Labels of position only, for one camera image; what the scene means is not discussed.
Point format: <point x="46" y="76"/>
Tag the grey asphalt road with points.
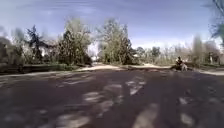
<point x="110" y="100"/>

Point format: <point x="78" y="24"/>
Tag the person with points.
<point x="180" y="63"/>

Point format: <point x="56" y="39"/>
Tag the grass verge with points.
<point x="210" y="68"/>
<point x="36" y="68"/>

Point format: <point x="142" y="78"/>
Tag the row of trees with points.
<point x="113" y="43"/>

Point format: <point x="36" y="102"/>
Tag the pale side path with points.
<point x="100" y="67"/>

